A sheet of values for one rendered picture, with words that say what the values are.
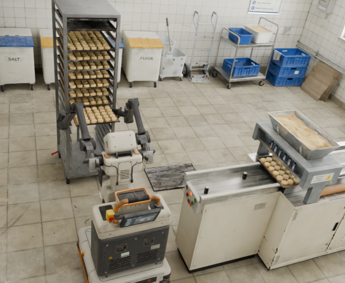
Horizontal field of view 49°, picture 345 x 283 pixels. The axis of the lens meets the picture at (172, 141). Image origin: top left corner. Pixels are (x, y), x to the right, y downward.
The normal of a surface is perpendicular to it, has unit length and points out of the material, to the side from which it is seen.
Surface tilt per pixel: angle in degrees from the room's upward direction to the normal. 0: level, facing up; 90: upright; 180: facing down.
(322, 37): 90
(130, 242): 90
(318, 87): 67
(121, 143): 47
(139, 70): 92
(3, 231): 0
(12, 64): 87
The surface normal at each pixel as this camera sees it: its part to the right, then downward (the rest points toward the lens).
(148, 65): 0.29, 0.58
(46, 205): 0.13, -0.83
